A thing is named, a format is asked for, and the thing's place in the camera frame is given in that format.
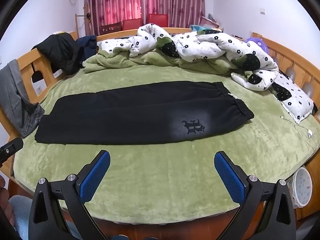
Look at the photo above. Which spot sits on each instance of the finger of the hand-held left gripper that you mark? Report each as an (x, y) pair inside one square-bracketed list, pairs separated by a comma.
[(10, 150)]

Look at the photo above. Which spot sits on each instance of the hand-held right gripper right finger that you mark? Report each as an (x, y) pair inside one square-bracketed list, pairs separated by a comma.
[(230, 177)]

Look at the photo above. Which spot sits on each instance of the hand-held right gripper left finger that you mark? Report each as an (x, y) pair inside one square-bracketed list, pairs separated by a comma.
[(95, 177)]

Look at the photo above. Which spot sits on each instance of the black pants with emblem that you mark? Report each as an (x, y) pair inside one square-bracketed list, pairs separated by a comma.
[(125, 115)]

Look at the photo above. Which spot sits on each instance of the person's left hand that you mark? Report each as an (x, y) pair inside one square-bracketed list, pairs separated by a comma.
[(5, 202)]

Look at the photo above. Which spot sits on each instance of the grey jeans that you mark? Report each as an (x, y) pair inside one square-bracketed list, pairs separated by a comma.
[(15, 100)]

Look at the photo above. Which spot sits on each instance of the light blue fluffy cloth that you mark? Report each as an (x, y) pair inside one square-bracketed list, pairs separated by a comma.
[(21, 215)]

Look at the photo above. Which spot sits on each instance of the white floral trash bin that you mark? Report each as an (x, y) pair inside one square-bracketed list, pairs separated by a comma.
[(301, 187)]

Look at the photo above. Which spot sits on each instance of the white floral pillow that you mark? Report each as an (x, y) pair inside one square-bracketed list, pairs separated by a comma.
[(297, 100)]

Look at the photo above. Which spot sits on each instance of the black jacket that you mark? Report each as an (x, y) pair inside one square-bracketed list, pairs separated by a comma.
[(60, 50)]

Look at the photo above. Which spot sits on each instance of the green fleece blanket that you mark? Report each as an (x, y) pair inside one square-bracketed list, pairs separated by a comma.
[(140, 60)]

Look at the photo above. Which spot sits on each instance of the navy garment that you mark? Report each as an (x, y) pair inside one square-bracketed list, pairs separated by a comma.
[(87, 46)]

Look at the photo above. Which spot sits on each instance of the white floral duvet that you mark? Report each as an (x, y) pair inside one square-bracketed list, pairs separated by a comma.
[(205, 45)]

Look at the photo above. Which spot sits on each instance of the purple plush toy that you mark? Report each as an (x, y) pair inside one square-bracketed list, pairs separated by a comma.
[(258, 43)]

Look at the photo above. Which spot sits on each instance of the brown wooden chair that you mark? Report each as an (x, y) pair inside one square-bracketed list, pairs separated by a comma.
[(111, 27)]

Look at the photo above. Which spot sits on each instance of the wooden coat rack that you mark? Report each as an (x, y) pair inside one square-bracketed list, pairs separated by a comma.
[(86, 17)]

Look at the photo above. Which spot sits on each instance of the red floral curtain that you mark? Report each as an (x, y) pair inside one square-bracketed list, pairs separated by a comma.
[(175, 0), (112, 2)]

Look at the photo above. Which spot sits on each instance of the wooden bed frame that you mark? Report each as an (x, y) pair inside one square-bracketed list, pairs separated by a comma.
[(295, 62)]

